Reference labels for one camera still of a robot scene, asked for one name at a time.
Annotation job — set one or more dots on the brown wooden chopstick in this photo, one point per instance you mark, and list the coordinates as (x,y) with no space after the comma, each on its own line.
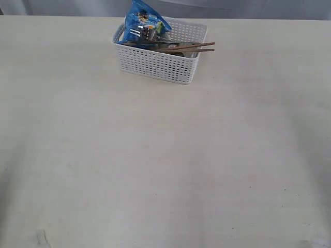
(187,46)
(188,50)

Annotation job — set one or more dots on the silver table knife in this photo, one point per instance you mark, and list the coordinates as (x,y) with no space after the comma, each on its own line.
(170,42)

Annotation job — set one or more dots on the silver fork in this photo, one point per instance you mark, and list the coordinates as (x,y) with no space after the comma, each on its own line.
(146,33)

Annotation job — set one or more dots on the blue chip bag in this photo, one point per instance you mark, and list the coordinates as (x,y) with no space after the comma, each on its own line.
(141,13)

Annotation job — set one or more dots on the white perforated plastic basket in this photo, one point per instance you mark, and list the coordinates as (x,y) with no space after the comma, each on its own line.
(160,65)

